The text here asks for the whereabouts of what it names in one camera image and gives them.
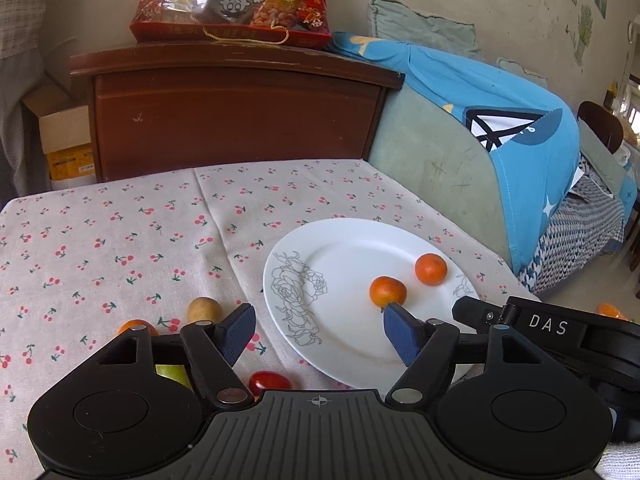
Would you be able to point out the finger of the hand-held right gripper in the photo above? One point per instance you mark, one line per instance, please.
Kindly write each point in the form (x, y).
(472, 311)

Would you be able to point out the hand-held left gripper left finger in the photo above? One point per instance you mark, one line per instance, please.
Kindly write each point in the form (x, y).
(240, 331)

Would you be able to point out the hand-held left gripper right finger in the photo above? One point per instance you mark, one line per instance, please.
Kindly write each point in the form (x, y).
(400, 331)

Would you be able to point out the brown round fruit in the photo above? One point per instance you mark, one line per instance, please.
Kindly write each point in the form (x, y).
(204, 309)

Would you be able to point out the mandarin orange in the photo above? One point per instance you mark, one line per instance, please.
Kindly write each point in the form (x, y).
(387, 290)
(136, 325)
(431, 268)

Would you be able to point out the red cherry tomato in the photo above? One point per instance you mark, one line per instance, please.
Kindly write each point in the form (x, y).
(270, 381)

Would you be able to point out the green jujube fruit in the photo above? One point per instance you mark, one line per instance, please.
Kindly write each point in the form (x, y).
(172, 375)

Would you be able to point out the white plate with rose drawing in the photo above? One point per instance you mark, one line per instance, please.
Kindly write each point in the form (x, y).
(345, 255)

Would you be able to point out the orange plastic item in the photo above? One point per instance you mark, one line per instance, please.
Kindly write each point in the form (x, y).
(611, 311)

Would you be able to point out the white knitted cloth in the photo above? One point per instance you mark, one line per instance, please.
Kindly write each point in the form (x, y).
(622, 466)

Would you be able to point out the black white patterned blanket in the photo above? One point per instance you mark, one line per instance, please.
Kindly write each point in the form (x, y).
(580, 220)

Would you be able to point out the cherry print tablecloth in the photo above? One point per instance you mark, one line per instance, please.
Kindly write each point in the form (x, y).
(125, 240)

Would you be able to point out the grey-green sofa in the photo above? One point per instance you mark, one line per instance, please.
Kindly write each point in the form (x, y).
(430, 155)

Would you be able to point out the blue printed cloth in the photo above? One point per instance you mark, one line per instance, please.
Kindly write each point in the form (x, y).
(525, 135)

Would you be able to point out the brown wooden nightstand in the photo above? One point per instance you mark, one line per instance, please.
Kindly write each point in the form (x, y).
(225, 120)

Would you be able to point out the dark wooden chair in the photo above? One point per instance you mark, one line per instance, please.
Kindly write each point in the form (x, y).
(602, 122)

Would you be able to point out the yellow carton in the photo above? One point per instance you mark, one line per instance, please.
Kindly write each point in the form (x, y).
(70, 162)

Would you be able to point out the open cardboard box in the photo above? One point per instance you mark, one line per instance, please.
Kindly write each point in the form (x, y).
(60, 120)

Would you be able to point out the red snack gift bag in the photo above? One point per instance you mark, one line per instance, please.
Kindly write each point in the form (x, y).
(230, 0)

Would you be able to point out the grey checked cloth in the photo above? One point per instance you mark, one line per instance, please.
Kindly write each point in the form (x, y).
(20, 60)

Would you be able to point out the plant wall sticker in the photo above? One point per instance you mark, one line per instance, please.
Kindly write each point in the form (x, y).
(582, 35)

